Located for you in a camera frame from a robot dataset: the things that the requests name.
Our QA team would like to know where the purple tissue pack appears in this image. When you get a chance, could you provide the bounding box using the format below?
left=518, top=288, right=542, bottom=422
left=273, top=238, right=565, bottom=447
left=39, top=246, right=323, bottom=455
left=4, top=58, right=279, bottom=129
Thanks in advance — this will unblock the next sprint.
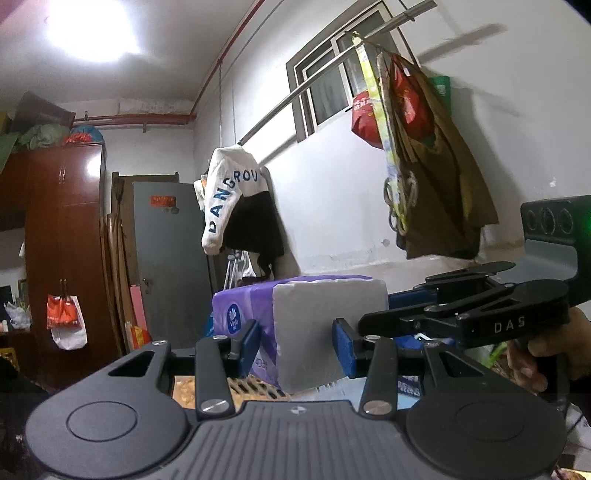
left=212, top=275, right=388, bottom=394

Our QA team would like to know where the right hand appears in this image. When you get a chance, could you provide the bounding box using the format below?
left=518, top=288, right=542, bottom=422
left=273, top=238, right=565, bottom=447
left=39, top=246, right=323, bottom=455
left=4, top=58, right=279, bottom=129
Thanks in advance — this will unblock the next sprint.
left=507, top=307, right=590, bottom=394

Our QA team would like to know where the brown hanging cloth bag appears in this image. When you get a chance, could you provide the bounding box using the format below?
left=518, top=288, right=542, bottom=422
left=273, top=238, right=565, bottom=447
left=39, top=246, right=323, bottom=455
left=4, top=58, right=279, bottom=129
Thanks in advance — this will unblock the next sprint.
left=378, top=51, right=498, bottom=260

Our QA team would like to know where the grey metal door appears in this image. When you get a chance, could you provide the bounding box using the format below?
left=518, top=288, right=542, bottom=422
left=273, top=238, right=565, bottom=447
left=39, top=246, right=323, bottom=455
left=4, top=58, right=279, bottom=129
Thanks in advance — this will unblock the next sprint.
left=133, top=182, right=213, bottom=349

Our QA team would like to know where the white black hanging jacket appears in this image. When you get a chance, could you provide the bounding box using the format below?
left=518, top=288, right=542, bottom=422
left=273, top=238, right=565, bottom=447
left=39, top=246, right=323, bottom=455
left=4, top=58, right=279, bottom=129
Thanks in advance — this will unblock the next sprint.
left=201, top=145, right=284, bottom=278

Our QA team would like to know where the orange white plastic bag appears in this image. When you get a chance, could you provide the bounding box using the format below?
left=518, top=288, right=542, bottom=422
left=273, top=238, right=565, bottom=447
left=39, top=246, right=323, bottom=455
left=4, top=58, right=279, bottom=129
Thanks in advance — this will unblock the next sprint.
left=46, top=295, right=87, bottom=351

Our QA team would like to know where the red hanging plastic bag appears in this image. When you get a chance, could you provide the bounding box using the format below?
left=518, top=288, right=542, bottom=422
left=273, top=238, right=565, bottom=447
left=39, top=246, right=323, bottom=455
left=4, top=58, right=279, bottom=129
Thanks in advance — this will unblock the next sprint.
left=352, top=91, right=383, bottom=149

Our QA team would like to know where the brown wooden wardrobe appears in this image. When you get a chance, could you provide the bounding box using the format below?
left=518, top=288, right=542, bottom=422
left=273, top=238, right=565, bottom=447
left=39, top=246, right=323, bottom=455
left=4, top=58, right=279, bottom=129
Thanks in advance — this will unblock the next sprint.
left=1, top=143, right=121, bottom=389

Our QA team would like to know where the red overhead pipe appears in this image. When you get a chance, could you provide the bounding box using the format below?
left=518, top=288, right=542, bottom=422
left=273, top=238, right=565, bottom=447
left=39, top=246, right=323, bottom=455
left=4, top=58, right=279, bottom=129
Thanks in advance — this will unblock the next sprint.
left=74, top=1, right=264, bottom=127

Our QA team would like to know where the window with grey frame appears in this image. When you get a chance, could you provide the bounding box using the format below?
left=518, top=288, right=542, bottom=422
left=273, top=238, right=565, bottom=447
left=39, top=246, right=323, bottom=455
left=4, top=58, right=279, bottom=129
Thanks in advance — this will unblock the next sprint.
left=286, top=1, right=411, bottom=141

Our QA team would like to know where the metal clothes rail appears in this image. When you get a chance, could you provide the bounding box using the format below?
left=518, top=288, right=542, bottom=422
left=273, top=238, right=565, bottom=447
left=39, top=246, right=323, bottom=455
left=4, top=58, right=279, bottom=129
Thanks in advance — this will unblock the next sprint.
left=235, top=0, right=438, bottom=145

